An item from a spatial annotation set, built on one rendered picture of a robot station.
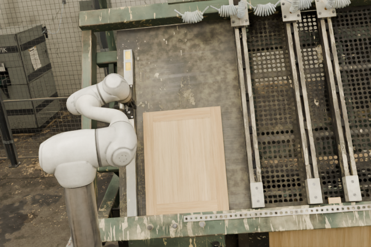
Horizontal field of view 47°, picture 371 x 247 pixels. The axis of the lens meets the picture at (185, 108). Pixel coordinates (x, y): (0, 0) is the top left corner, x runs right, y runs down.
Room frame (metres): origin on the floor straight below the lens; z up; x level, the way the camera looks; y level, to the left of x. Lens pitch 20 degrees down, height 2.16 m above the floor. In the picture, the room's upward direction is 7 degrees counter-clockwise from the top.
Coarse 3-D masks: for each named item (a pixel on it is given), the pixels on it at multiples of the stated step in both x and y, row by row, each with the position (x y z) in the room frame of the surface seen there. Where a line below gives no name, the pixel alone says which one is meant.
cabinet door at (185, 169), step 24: (144, 120) 2.24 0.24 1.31; (168, 120) 2.22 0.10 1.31; (192, 120) 2.20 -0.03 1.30; (216, 120) 2.18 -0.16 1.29; (144, 144) 2.16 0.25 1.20; (168, 144) 2.14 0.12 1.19; (192, 144) 2.13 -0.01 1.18; (216, 144) 2.11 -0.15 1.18; (168, 168) 2.07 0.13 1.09; (192, 168) 2.05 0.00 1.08; (216, 168) 2.03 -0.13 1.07; (168, 192) 1.99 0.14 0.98; (192, 192) 1.98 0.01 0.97; (216, 192) 1.96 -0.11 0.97
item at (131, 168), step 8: (128, 72) 2.39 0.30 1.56; (128, 80) 2.36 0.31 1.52; (128, 168) 2.08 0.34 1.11; (136, 168) 2.10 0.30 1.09; (128, 176) 2.05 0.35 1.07; (136, 176) 2.07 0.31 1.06; (128, 184) 2.03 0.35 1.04; (136, 184) 2.04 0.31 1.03; (128, 192) 2.00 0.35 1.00; (136, 192) 2.01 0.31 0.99; (128, 200) 1.98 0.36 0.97; (136, 200) 1.98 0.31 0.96; (128, 208) 1.95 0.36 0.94; (136, 208) 1.95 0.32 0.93; (128, 216) 1.93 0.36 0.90
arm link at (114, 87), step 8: (104, 80) 1.83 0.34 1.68; (112, 80) 1.82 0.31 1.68; (120, 80) 1.83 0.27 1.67; (104, 88) 1.83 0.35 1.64; (112, 88) 1.81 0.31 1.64; (120, 88) 1.82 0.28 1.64; (128, 88) 1.89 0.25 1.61; (104, 96) 1.84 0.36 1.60; (112, 96) 1.84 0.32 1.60; (120, 96) 1.86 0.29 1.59
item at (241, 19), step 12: (240, 12) 2.37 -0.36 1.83; (240, 24) 2.40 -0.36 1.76; (240, 36) 2.40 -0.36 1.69; (240, 48) 2.35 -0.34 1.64; (240, 60) 2.31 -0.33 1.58; (240, 72) 2.27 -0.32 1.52; (240, 84) 2.24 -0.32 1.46; (252, 96) 2.18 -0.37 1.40; (252, 108) 2.14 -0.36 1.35; (252, 120) 2.11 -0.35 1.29; (252, 132) 2.07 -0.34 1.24; (252, 144) 2.07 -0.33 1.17; (252, 156) 2.03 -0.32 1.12; (252, 168) 1.96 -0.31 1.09; (252, 180) 1.93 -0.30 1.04; (252, 192) 1.89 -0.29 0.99; (252, 204) 1.86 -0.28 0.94
